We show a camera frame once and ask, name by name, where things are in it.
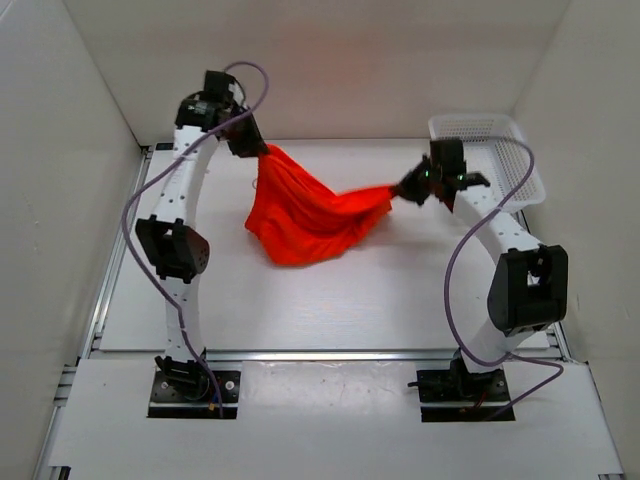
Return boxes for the orange shorts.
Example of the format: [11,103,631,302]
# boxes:
[245,144,394,267]

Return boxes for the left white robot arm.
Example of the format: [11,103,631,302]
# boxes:
[134,70,268,400]

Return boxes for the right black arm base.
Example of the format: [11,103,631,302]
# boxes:
[407,353,516,423]

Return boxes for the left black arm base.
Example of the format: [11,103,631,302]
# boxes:
[147,356,241,420]

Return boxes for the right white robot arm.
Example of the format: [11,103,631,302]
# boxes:
[393,138,569,400]

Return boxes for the white plastic basket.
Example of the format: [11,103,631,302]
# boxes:
[428,113,530,203]

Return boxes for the aluminium table rail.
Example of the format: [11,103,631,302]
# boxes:
[206,349,456,362]

